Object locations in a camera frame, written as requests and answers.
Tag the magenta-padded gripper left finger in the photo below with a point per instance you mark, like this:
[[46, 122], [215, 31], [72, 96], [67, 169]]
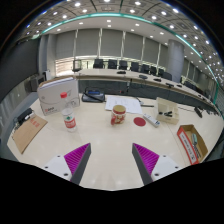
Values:
[[77, 159]]

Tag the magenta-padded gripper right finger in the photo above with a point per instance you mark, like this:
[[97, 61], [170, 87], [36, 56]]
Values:
[[146, 160]]

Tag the clear red-capped water bottle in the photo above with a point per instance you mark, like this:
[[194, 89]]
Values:
[[69, 120]]

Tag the flat round red coaster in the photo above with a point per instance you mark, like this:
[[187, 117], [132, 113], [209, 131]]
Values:
[[139, 121]]

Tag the white remote control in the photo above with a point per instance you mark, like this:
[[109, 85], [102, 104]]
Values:
[[151, 120]]

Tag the open cardboard box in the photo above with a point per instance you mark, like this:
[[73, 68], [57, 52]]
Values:
[[186, 146]]

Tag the black clips in organizer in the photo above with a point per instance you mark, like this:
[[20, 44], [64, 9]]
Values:
[[166, 114]]

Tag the red and cream mug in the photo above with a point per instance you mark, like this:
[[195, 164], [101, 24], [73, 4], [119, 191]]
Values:
[[118, 116]]

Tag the grey-green eraser block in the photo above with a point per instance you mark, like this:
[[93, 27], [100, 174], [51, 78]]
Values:
[[194, 139]]

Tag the black pen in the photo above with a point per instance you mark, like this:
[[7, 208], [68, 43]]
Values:
[[146, 105]]

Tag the brown paper envelope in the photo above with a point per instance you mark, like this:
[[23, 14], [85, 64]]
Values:
[[28, 133]]

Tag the cream desk organizer box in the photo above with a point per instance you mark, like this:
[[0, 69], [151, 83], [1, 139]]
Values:
[[166, 106]]

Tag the white printed paper sheet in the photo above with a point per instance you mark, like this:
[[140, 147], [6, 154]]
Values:
[[123, 104]]

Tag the black desk microphone unit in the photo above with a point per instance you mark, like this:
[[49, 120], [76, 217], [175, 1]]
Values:
[[93, 97]]

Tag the white copy paper box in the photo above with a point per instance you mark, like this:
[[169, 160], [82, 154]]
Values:
[[55, 95]]

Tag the black box device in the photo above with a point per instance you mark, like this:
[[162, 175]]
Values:
[[24, 116]]

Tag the black tabletop microphone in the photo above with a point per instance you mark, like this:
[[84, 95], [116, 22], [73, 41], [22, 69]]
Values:
[[198, 112]]

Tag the long curved conference desk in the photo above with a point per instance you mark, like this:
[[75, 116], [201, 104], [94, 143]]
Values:
[[113, 87]]

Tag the row of black office chairs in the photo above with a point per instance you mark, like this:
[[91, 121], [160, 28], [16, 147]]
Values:
[[123, 64]]

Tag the round ceiling lights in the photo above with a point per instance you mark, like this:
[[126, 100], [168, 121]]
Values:
[[153, 17]]

